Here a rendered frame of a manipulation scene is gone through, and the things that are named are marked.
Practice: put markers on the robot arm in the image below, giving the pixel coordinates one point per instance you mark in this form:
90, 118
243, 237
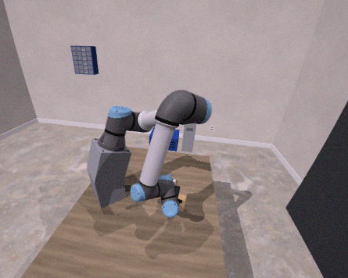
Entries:
177, 106

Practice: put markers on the tan flat mat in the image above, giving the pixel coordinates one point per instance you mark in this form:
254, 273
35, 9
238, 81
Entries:
183, 198

